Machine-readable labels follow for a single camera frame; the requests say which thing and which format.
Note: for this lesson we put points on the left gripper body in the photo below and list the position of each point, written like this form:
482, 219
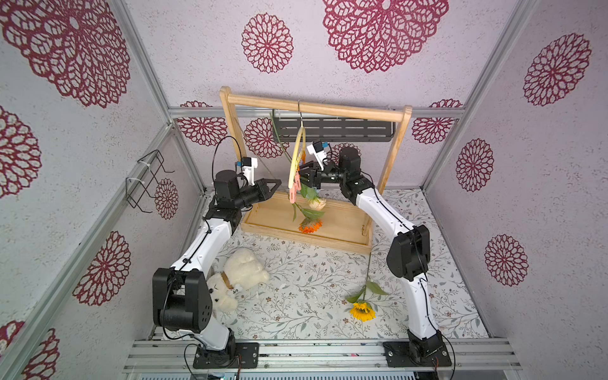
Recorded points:
261, 190

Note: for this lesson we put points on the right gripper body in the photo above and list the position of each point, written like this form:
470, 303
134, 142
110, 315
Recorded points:
313, 176

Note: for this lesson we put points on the yellow wavy clothes hanger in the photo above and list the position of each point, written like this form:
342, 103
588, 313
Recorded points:
300, 145

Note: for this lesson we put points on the peach artificial rose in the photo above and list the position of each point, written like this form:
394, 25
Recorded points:
309, 194

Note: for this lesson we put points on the orange artificial flower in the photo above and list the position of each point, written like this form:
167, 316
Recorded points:
310, 220

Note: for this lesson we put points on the yellow artificial sunflower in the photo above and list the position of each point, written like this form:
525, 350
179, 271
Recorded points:
361, 308

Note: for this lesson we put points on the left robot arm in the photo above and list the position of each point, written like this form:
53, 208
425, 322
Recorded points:
182, 301

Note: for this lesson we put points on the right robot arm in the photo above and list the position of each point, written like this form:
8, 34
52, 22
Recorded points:
409, 253

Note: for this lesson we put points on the wooden clothes rack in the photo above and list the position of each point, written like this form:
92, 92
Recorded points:
345, 227

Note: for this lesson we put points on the pink clothespin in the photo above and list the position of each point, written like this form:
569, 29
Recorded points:
297, 182
293, 194

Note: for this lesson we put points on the pink clothespin far left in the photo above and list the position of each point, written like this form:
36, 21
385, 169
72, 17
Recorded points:
293, 194

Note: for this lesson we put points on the white plush teddy bear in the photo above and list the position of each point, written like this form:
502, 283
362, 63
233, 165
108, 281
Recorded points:
241, 272

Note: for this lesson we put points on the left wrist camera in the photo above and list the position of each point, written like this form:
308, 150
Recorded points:
248, 166

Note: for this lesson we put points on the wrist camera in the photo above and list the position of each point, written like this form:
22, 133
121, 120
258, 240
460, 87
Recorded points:
248, 166
319, 152

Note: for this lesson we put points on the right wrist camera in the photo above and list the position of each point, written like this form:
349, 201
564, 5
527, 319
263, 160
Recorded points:
319, 152

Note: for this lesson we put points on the black wall shelf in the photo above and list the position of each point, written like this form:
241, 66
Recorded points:
335, 129

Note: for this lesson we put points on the black wire wall rack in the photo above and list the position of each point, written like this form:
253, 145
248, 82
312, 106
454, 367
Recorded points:
138, 187

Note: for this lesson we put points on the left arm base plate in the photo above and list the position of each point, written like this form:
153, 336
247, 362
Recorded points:
234, 356

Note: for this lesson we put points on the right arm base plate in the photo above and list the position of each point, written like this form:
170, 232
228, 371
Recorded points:
416, 354

